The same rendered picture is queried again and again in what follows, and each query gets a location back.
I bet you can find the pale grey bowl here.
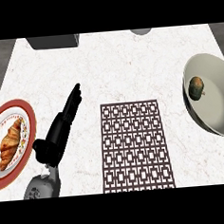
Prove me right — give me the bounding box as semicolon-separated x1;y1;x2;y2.
179;51;224;143

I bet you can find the green brown squash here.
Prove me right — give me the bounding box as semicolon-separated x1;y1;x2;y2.
187;75;207;102

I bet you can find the golden brown croissant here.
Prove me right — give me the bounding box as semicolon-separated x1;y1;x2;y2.
0;116;28;172

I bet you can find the red rimmed floral plate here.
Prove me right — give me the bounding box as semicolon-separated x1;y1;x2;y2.
0;97;43;191

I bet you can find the grey round object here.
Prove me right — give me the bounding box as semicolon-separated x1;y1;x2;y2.
129;27;153;37

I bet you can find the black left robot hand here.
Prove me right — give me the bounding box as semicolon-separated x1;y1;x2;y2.
28;82;88;171

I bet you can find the brown patterned placemat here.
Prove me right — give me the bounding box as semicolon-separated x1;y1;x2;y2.
95;98;177;195

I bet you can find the dark grey box appliance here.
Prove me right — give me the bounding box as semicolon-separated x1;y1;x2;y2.
26;32;81;52

